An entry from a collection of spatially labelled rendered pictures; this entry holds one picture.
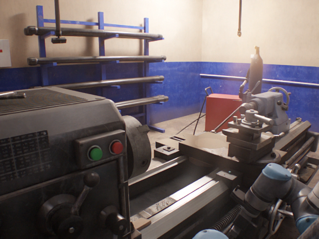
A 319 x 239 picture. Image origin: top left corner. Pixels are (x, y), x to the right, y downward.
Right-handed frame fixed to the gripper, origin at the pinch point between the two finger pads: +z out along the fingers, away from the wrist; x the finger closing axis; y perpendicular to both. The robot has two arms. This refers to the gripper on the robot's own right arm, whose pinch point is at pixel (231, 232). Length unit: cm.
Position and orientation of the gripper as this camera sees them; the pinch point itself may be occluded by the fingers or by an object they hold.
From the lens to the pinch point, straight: 107.0
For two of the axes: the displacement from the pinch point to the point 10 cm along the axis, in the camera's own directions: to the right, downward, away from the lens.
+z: -4.0, 8.5, 3.6
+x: 5.4, -1.0, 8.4
